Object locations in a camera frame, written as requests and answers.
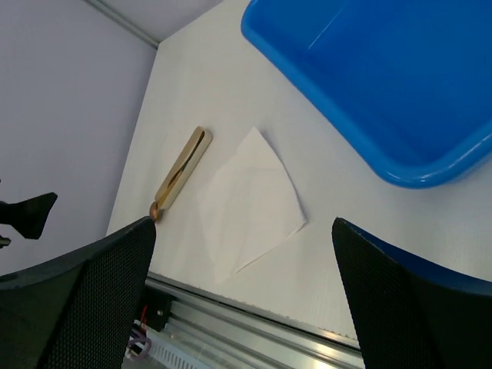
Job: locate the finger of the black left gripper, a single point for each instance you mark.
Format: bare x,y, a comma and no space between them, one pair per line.
28,217

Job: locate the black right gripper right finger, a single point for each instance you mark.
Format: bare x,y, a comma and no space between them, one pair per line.
409,312

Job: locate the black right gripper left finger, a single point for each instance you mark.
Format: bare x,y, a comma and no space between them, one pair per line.
76,311

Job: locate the copper spoon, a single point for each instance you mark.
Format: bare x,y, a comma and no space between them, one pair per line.
156,212

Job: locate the beige utensil holder case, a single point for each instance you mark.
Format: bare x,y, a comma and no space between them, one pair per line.
181,170

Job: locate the blue plastic bin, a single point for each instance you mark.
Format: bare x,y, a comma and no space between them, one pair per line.
406,83

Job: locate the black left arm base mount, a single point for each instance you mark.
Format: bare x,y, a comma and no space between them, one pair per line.
156,308

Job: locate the white slotted cable duct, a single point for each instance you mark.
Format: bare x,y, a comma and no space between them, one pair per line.
150,346

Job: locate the aluminium front rail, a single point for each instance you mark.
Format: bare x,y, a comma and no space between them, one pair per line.
227,334

